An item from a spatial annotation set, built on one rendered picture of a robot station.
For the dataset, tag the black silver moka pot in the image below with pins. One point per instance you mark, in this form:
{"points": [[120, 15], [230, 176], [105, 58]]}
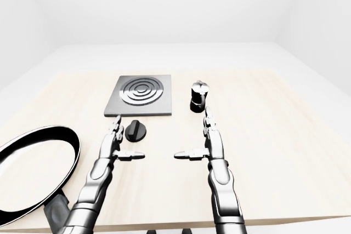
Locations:
{"points": [[198, 97]]}

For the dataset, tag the flat dark stove plate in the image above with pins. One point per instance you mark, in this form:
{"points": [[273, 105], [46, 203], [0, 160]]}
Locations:
{"points": [[140, 95]]}

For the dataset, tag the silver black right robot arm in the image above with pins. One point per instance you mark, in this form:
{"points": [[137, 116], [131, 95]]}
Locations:
{"points": [[226, 193]]}

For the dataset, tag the black frying pan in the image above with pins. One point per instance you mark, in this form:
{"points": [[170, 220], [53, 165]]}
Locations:
{"points": [[35, 168]]}

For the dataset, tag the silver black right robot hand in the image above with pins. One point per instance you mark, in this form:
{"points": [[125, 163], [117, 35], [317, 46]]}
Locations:
{"points": [[214, 142]]}

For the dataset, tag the round black stove knob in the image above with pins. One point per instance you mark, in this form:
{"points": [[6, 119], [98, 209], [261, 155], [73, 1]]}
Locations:
{"points": [[135, 132]]}

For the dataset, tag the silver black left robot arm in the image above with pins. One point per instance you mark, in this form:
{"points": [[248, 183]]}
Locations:
{"points": [[89, 193]]}

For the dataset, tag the small dark shape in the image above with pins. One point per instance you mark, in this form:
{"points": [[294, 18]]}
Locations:
{"points": [[187, 231], [151, 231]]}

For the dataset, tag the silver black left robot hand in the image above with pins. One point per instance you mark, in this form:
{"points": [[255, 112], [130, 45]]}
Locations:
{"points": [[109, 143]]}

